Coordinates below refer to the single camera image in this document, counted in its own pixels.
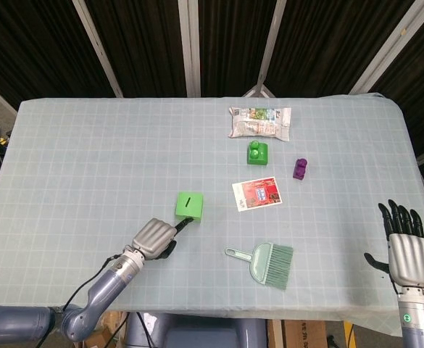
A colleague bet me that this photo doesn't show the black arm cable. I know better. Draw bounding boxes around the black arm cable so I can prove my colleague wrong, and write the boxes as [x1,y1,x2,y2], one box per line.
[62,253,125,312]

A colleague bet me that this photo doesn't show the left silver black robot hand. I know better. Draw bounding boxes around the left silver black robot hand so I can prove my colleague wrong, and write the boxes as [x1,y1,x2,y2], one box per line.
[130,216,194,261]

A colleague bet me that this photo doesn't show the dark brown curtain panel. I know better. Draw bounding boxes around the dark brown curtain panel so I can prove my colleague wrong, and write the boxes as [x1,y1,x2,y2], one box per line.
[370,14,424,157]
[0,0,117,109]
[196,0,278,97]
[84,0,191,98]
[265,0,415,96]

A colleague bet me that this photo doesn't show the silver printed snack packet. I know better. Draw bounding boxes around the silver printed snack packet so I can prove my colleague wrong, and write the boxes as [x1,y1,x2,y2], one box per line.
[228,106,293,142]

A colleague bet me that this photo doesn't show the blue-grey robot torso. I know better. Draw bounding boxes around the blue-grey robot torso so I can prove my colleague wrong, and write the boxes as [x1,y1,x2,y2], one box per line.
[124,311,270,348]

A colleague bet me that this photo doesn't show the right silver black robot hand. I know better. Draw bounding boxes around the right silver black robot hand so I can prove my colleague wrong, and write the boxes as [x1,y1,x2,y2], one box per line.
[363,199,424,291]

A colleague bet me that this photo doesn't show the light blue checked tablecloth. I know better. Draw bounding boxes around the light blue checked tablecloth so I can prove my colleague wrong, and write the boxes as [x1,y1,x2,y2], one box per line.
[0,92,424,322]

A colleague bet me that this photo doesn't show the purple toy building block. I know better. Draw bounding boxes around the purple toy building block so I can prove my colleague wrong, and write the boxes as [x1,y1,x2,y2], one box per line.
[292,157,309,181]

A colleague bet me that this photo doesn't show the white partition post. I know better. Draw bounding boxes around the white partition post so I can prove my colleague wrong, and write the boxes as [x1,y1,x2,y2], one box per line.
[242,0,287,98]
[72,0,124,98]
[349,0,424,95]
[178,0,201,97]

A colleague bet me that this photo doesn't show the red picture card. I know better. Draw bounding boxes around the red picture card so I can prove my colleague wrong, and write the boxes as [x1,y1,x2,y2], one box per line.
[231,176,283,212]

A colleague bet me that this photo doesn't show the light green numbered cube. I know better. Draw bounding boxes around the light green numbered cube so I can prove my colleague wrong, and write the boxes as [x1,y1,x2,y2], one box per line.
[174,192,204,223]

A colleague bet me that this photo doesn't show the teal hand brush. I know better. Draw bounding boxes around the teal hand brush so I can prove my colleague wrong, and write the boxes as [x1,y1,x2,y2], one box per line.
[225,242,294,291]

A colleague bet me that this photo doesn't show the green toy building block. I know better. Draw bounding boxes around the green toy building block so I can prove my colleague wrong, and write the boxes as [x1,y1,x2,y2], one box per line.
[246,140,270,167]

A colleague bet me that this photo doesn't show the brown cardboard box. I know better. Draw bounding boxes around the brown cardboard box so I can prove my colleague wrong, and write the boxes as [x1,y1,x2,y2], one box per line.
[84,310,129,348]
[267,318,328,348]

